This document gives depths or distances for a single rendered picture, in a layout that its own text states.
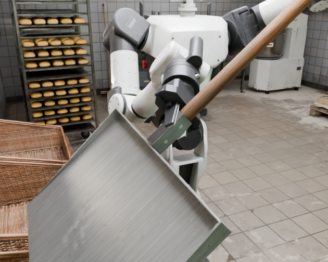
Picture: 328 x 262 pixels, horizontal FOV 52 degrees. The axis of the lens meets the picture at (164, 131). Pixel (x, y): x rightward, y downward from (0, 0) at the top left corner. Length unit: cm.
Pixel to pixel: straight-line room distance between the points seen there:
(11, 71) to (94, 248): 512
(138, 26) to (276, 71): 505
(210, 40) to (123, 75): 31
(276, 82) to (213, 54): 498
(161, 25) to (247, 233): 167
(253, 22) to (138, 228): 91
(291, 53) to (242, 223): 419
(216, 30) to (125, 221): 74
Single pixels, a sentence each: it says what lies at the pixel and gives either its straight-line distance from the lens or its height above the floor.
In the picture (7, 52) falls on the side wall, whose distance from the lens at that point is 563.
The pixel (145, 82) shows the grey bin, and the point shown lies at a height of 30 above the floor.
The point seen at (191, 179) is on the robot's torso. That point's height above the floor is 76.
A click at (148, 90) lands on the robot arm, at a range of 92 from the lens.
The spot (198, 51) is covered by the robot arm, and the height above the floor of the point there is 134.
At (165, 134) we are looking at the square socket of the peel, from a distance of 66.
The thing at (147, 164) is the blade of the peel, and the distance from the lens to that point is 69.
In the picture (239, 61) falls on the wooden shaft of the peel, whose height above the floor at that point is 134.
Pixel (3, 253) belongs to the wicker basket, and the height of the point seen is 80.
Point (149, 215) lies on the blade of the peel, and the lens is 59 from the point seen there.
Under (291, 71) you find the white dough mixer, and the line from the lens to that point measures 628.
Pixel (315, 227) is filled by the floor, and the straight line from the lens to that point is 262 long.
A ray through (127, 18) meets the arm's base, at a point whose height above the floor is 140.
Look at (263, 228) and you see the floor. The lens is 249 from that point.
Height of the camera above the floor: 144
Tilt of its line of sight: 21 degrees down
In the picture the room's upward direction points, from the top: straight up
